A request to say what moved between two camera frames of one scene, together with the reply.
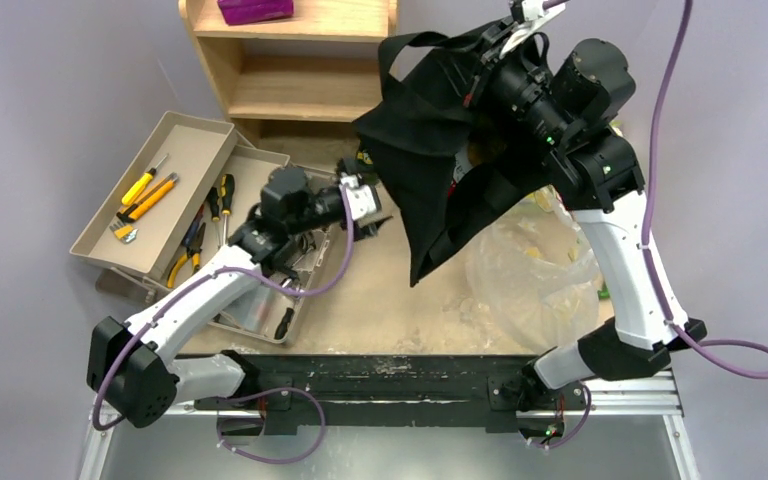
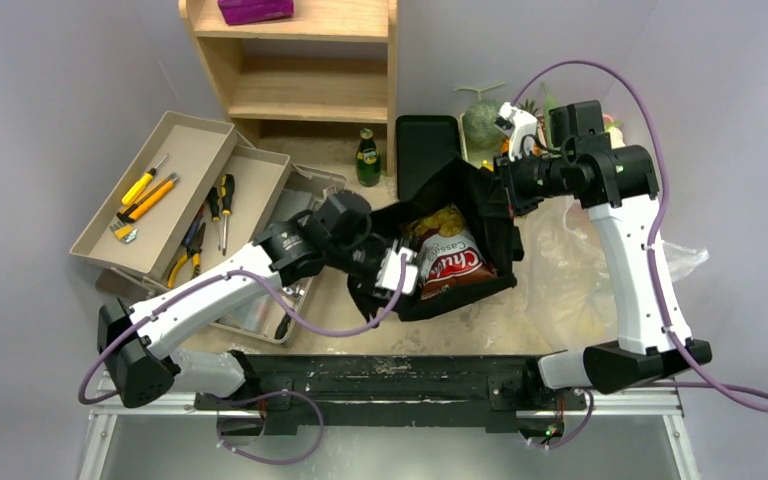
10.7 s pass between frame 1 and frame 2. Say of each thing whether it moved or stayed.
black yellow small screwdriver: stayed
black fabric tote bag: moved
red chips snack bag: moved
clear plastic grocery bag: moved
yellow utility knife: stayed
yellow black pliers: stayed
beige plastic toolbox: stayed
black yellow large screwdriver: stayed
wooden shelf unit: stayed
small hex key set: stayed
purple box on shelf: stayed
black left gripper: moved
